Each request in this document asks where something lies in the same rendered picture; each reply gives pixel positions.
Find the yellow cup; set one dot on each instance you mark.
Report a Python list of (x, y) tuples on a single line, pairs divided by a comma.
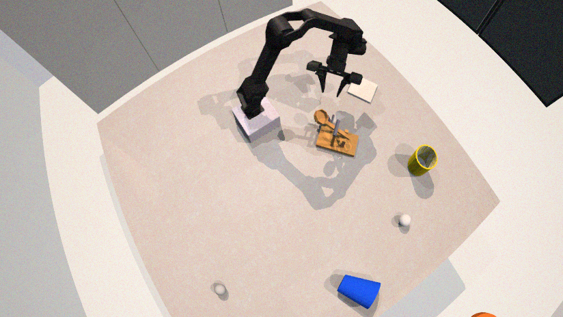
[(423, 159)]

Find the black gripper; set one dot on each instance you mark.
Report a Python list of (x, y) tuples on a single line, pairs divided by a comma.
[(336, 65)]

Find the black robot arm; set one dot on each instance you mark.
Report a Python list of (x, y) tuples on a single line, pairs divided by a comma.
[(347, 39)]

